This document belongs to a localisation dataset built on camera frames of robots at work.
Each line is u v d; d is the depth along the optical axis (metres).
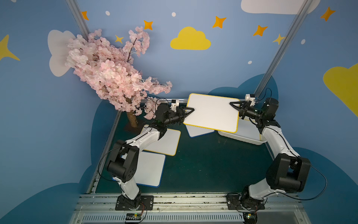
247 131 0.71
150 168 0.86
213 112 0.76
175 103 0.79
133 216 0.73
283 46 0.85
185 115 0.72
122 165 0.47
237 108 0.73
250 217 0.73
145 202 0.74
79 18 0.72
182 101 0.77
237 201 0.75
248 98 0.76
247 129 0.71
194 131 1.04
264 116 0.65
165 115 0.69
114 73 0.56
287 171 0.44
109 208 0.73
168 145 0.99
